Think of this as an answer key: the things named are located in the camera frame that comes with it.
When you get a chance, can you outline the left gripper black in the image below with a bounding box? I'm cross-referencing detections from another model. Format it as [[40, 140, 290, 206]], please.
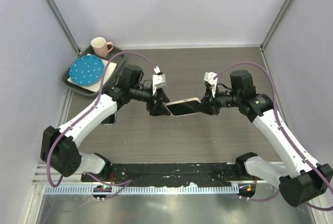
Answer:
[[130, 85, 171, 116]]

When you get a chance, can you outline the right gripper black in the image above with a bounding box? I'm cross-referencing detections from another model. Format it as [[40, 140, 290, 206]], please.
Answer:
[[194, 84, 241, 115]]

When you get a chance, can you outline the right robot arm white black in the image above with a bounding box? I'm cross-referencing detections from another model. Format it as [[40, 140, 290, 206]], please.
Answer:
[[196, 70, 332, 207]]

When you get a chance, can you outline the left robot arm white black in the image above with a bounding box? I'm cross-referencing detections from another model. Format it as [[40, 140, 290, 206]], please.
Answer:
[[41, 64, 170, 182]]

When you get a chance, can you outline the dark green tray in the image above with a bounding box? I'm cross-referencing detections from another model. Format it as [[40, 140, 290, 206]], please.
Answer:
[[62, 45, 126, 98]]

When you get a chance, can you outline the blue dotted plate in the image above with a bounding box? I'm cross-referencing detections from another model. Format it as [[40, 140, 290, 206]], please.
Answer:
[[69, 55, 105, 86]]

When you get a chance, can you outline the pink mug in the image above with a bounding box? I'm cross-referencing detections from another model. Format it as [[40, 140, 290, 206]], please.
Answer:
[[91, 37, 114, 58]]

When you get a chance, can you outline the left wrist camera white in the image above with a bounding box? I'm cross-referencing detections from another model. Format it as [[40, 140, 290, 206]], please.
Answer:
[[152, 74, 167, 95]]

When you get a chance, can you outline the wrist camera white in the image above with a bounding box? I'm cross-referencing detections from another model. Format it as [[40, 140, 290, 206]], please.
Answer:
[[152, 74, 167, 95], [203, 72, 217, 98]]

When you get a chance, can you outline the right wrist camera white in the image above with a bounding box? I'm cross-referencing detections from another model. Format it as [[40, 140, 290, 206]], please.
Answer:
[[203, 72, 217, 98]]

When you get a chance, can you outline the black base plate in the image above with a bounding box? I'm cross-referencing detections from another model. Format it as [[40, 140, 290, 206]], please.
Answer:
[[80, 162, 267, 186]]

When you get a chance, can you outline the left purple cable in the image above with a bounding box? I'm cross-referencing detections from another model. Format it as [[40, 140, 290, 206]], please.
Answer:
[[46, 51, 163, 188]]

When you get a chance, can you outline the purple cable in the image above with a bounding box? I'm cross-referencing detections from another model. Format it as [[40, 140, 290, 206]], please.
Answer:
[[213, 62, 333, 212], [46, 51, 163, 188]]

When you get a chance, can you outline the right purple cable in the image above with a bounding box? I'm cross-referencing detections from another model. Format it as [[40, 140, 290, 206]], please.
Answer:
[[213, 62, 333, 212]]

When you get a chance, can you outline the aluminium frame rail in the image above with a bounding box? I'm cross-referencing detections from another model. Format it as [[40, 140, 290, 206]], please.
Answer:
[[33, 164, 82, 185]]

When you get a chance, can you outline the slotted cable duct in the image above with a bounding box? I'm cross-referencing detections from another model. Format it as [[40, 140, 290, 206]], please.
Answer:
[[44, 184, 239, 195]]

